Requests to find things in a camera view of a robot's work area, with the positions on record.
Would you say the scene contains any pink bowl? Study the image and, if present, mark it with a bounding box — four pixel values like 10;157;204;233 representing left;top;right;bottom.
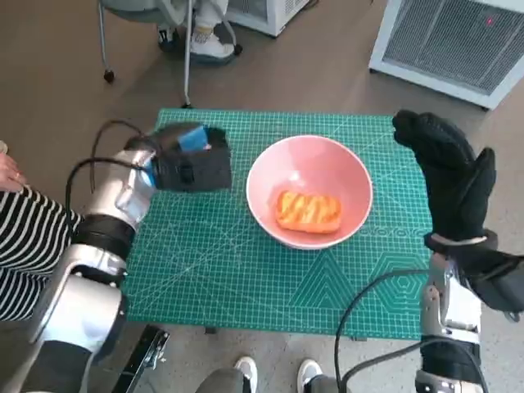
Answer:
246;136;374;251

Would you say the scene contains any grey office chair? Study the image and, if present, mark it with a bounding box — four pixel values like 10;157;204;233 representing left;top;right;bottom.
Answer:
97;0;243;110

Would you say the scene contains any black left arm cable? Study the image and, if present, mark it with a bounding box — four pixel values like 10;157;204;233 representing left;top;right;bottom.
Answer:
65;118;157;210

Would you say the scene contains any green cutting mat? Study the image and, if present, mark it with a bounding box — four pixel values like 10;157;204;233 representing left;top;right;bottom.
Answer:
122;108;437;341

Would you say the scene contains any black metal bar stand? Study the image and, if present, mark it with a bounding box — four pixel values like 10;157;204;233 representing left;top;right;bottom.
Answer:
114;325;171;393

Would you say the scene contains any small white mesh cabinet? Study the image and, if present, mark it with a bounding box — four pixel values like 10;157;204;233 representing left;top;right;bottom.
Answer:
227;0;317;38

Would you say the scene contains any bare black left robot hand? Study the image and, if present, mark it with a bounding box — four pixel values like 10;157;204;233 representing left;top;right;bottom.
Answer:
175;124;228;155

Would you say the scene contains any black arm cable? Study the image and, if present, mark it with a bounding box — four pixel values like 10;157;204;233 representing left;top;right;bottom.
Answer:
65;118;157;210
343;337;490;393
334;268;429;393

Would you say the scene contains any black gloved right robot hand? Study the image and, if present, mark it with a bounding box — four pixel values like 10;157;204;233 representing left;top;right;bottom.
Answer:
391;109;498;243

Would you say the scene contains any large white mesh cabinet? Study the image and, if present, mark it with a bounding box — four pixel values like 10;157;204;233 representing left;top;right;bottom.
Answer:
368;0;524;111

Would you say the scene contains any rectangular braided toy bread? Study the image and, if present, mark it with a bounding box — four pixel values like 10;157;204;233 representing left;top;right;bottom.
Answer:
274;188;343;233

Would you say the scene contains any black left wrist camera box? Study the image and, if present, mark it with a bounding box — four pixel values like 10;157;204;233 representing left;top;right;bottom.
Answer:
153;141;233;193

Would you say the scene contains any seated person in white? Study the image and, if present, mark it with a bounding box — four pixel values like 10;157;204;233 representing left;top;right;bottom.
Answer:
157;0;237;66

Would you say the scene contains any person's hand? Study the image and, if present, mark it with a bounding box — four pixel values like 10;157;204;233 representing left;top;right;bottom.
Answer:
0;141;26;192

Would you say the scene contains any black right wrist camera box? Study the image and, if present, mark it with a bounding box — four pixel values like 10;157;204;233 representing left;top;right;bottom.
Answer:
458;245;524;317

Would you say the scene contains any person in striped clothing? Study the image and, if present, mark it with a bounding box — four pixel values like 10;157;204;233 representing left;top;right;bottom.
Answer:
0;186;85;324

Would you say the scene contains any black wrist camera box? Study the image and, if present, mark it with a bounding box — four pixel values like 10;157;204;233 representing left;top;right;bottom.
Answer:
458;245;524;317
153;141;233;193

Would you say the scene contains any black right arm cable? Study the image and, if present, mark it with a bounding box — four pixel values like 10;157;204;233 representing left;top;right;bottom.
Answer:
343;337;490;393
334;268;429;393

